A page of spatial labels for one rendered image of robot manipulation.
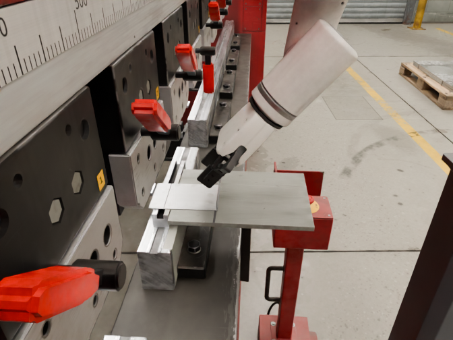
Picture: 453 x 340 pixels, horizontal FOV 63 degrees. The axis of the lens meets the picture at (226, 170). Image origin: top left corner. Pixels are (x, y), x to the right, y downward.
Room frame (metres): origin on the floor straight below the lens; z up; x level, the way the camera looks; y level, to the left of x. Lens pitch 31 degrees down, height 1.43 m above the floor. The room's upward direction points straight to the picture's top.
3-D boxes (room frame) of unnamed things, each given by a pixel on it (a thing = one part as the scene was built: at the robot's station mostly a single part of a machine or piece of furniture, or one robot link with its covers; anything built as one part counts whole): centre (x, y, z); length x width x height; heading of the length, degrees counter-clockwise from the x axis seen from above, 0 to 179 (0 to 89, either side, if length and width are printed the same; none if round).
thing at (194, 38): (0.79, 0.10, 1.26); 0.15 x 0.09 x 0.17; 176
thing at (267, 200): (0.61, -0.03, 1.00); 0.26 x 0.18 x 0.01; 86
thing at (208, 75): (0.77, 0.04, 1.20); 0.04 x 0.02 x 0.10; 86
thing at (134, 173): (0.39, 0.13, 1.26); 0.15 x 0.09 x 0.17; 176
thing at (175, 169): (0.64, 0.12, 0.98); 0.20 x 0.03 x 0.03; 176
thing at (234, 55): (2.01, -0.03, 0.89); 0.30 x 0.05 x 0.03; 176
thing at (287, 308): (0.91, -0.22, 0.39); 0.05 x 0.05 x 0.54; 86
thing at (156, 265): (0.67, 0.11, 0.92); 0.39 x 0.06 x 0.10; 176
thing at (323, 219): (0.91, -0.22, 0.75); 0.20 x 0.16 x 0.18; 176
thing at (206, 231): (0.65, 0.06, 0.89); 0.30 x 0.05 x 0.03; 176
